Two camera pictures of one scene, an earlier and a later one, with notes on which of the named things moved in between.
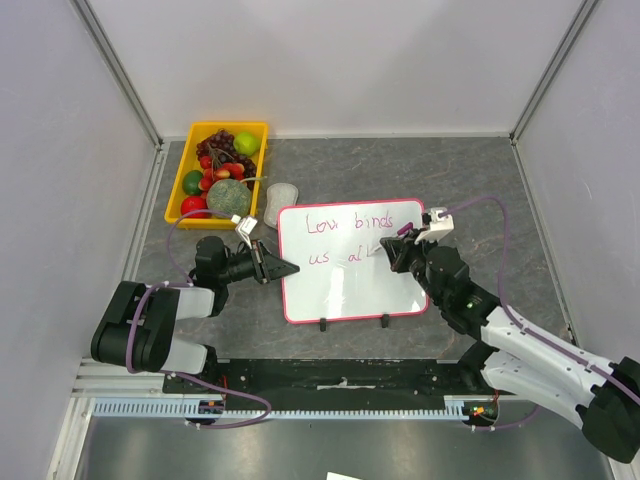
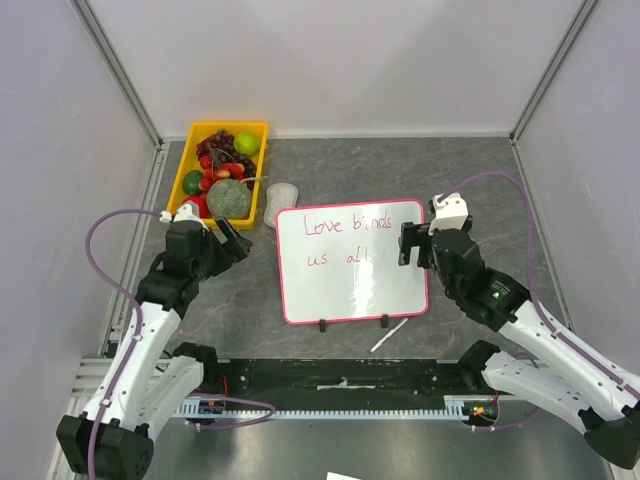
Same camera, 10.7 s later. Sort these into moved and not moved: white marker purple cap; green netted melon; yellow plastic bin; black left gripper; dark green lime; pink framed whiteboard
Moved: white marker purple cap; black left gripper
Not moved: dark green lime; pink framed whiteboard; yellow plastic bin; green netted melon
